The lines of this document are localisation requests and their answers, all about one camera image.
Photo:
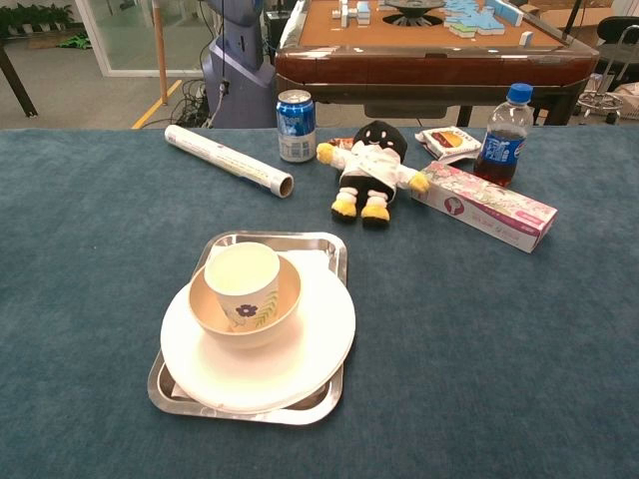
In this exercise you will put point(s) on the flower print paper cup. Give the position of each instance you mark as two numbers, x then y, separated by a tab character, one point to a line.
239	269

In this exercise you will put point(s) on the beige bowl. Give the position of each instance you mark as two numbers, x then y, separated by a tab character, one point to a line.
290	295

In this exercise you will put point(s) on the black white plush doll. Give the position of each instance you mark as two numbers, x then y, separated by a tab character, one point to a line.
372	164

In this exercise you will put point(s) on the orange snack packet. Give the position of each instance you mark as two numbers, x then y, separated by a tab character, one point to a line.
342	143

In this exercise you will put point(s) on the blue drink can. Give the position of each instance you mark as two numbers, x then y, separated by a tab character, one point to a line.
295	130

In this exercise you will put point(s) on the white cling film roll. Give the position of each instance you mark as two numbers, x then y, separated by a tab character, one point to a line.
224	157

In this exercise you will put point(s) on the white round plate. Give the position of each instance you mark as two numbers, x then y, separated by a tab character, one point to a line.
279	371

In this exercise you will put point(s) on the stainless steel tray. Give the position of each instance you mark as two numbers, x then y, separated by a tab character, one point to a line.
322	401

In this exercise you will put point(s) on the burger print snack packet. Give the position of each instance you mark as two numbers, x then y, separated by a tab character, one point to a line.
449	141

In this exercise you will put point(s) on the blue felt table cloth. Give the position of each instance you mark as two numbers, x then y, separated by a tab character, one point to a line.
449	349

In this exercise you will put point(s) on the floral cling wrap box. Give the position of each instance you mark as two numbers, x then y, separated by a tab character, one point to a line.
489	204

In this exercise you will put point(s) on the blue grey machine stand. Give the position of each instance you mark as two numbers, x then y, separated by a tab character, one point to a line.
239	85

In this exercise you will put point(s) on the brown mahjong table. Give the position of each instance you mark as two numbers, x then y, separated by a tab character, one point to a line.
424	65

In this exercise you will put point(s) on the blue cap cola bottle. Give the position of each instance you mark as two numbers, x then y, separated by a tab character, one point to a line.
501	144

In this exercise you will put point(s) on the blue mahjong tile cluster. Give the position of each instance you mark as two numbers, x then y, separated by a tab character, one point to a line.
352	12

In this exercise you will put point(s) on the wooden pole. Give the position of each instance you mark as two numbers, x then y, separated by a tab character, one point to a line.
160	50

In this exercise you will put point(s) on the white framed glass partition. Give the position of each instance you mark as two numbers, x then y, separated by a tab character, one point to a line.
130	70

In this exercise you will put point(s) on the blue mahjong tile pile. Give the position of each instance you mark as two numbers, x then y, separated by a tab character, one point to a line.
479	17

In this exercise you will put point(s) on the single blue mahjong tile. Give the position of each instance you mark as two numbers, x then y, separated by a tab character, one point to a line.
525	38

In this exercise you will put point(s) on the chrome stool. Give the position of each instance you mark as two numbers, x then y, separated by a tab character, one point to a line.
599	102

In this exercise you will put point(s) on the dark table leg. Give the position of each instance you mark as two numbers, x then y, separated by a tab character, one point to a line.
17	85

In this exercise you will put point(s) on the green potted plants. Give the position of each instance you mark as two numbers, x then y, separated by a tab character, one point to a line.
35	17

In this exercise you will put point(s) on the black office chair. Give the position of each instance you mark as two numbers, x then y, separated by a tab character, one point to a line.
616	30

